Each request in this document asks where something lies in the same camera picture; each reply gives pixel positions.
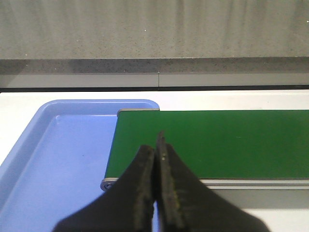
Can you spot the blue plastic tray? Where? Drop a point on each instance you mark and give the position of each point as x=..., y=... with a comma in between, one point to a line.
x=56, y=166

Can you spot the grey conveyor end roller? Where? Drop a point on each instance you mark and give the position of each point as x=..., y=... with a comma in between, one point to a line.
x=107, y=183

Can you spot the green conveyor belt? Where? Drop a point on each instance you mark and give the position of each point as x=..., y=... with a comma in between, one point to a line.
x=231, y=144

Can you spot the aluminium conveyor side rail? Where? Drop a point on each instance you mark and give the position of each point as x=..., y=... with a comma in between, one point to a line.
x=256, y=183

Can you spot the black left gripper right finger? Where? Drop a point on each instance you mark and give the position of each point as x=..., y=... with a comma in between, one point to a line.
x=187, y=205

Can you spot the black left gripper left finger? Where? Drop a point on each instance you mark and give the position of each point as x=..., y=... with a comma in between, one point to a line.
x=127, y=206

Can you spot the grey stone counter slab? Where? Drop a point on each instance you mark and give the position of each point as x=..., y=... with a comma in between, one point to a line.
x=136, y=36

